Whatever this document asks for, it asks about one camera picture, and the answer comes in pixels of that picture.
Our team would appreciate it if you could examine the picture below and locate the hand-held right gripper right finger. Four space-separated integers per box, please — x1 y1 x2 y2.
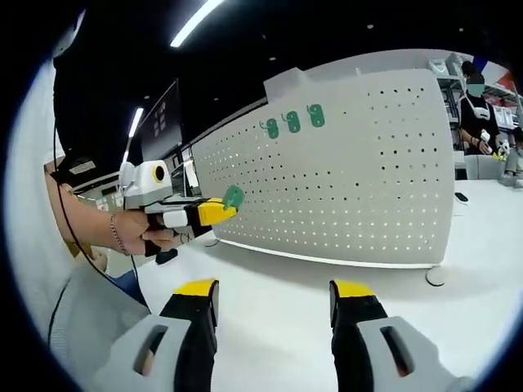
329 279 451 392

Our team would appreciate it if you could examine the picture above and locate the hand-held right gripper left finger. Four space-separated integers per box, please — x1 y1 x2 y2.
96 278 220 392

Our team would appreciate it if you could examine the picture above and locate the green hook assembly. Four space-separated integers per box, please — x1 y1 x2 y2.
259 118 280 138
281 110 302 134
306 104 326 127
222 184 245 213

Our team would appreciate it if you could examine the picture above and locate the white perforated mounting plate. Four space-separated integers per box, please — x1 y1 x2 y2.
190 68 455 287

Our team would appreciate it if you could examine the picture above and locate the person's left hand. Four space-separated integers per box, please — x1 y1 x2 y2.
114 211 185 257

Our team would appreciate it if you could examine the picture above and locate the white laptop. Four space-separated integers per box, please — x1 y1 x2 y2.
171 161 201 198

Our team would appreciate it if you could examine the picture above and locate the black computer mouse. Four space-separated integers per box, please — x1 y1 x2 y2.
154 247 180 265

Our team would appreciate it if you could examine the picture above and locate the short ceiling light strip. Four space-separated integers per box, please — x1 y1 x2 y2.
122 106 145 164

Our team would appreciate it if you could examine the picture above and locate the large dark display screen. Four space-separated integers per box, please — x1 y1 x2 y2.
141 79 184 163

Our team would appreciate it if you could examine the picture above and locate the person's white shirt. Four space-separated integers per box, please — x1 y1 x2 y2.
3 52 83 368

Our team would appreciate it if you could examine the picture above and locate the long ceiling light strip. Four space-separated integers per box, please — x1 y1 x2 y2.
169 0 226 48

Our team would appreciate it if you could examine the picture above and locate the metal storage shelf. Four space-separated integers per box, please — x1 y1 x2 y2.
428 51 523 123

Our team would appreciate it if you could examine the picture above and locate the beaded bracelet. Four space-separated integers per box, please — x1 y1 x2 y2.
109 214 128 256

